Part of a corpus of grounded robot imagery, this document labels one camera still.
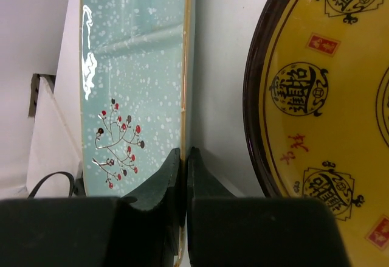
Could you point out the light teal berry plate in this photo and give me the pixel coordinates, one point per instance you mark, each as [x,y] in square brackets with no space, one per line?
[136,64]

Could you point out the yellow plate brown rim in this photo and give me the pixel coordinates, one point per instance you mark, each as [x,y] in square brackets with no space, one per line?
[315,109]

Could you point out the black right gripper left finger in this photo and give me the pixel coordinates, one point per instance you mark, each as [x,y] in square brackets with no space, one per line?
[139,229]

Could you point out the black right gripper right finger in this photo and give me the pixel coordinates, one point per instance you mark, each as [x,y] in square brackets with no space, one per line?
[224,230]

